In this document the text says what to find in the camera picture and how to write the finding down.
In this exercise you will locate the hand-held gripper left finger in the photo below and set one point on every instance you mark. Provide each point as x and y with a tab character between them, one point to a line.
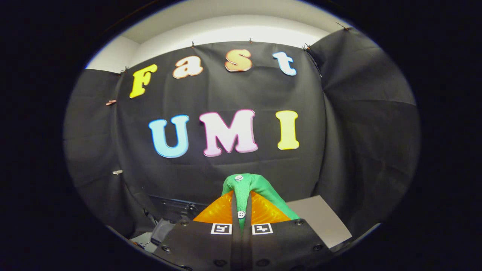
199	246

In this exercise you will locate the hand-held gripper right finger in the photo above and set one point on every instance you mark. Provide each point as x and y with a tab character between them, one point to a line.
286	246

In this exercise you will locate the dark grey washing machine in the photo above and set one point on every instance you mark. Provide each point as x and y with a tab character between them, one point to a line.
162	231

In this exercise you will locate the green button shirt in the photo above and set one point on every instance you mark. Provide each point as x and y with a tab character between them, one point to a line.
260	186

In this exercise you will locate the white clip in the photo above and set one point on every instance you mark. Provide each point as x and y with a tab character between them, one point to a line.
117	172

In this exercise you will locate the black backdrop cloth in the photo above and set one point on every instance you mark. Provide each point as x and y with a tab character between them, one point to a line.
226	94

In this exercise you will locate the pink clip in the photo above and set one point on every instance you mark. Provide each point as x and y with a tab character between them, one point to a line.
111	102

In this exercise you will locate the row of black clips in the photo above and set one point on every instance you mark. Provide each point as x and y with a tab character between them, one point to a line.
307	47

